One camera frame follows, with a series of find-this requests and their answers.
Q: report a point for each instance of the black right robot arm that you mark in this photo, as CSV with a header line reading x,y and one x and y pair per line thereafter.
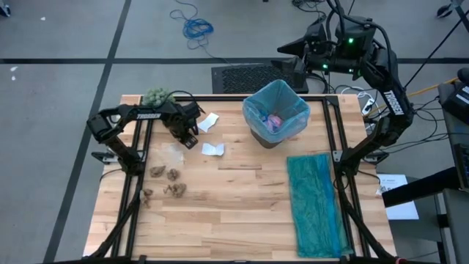
x,y
394,102

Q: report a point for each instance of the white paper scrap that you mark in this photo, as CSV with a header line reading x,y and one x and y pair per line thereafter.
x,y
212,149
209,121

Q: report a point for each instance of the grey trash bin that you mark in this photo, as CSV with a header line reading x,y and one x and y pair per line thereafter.
x,y
269,143

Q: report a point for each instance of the black aluminium frame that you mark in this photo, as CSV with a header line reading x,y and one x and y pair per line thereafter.
x,y
331,100

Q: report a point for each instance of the translucent plastic sheet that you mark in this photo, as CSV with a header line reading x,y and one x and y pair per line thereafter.
x,y
173,152

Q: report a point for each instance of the brown paper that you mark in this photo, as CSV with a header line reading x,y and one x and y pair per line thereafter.
x,y
173,174
157,171
177,190
147,192

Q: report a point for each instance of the green potted plant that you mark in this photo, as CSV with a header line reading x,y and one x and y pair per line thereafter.
x,y
155,96

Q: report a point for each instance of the black desk bar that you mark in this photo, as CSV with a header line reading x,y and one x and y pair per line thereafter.
x,y
421,187

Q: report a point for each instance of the white power strip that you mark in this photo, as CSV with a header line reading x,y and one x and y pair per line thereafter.
x,y
368,107

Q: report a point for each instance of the black equipment box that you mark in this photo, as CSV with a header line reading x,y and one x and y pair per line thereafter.
x,y
458,99

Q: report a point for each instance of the grey cabinet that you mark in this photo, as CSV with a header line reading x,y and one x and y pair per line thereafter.
x,y
458,227

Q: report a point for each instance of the white printed paper sheet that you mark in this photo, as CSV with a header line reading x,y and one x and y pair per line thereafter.
x,y
403,212

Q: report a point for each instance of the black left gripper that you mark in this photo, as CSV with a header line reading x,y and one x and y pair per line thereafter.
x,y
179,119

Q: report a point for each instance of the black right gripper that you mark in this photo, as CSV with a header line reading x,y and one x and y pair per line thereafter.
x,y
326,55

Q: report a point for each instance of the black tripod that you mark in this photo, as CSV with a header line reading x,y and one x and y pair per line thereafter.
x,y
445,11

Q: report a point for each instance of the pink wrapper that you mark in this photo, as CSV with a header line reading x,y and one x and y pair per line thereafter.
x,y
275,122

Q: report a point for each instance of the light blue trash bag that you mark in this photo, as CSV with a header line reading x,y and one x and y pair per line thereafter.
x,y
286,95

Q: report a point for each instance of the black floor mat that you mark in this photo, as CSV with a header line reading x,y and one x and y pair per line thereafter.
x,y
249,78

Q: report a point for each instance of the teal trash bag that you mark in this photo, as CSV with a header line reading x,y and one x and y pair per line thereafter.
x,y
315,205

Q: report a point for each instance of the silver mounting bracket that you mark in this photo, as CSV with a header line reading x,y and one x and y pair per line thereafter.
x,y
104,157
379,157

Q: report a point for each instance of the thin black pole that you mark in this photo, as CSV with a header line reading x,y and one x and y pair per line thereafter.
x,y
436,53

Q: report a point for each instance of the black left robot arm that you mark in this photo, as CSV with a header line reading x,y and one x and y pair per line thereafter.
x,y
121,148

